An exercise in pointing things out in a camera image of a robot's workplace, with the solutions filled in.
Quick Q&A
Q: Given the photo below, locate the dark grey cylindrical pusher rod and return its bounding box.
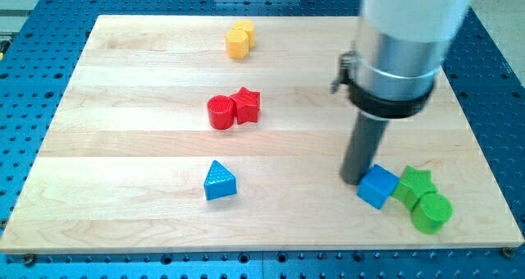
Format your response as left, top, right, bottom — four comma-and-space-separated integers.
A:
340, 112, 389, 185

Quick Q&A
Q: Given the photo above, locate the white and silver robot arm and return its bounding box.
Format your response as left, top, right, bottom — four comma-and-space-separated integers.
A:
331, 0, 472, 185

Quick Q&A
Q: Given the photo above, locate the green star block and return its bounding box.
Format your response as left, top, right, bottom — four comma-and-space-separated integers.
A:
391, 166, 438, 212

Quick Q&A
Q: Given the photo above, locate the red star block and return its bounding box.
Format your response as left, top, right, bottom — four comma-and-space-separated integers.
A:
230, 87, 261, 125

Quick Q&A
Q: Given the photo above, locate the blue cube block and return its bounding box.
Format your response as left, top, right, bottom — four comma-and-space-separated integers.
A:
357, 165, 399, 209

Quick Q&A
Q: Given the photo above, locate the green cylinder block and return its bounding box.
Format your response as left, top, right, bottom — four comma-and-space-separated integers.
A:
411, 193, 453, 235

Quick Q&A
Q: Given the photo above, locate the red cylinder block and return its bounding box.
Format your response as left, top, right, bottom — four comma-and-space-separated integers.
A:
207, 95, 235, 130

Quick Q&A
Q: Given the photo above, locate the blue triangle block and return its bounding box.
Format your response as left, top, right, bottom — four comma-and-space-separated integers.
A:
203, 160, 237, 200

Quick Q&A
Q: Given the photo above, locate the yellow cylinder block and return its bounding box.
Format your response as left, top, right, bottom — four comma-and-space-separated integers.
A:
232, 20, 255, 48

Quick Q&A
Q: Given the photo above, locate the light wooden board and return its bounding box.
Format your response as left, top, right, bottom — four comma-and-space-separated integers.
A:
1, 16, 523, 254

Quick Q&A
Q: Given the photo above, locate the black clamp ring with lever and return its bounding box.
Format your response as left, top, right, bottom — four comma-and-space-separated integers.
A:
330, 51, 436, 120

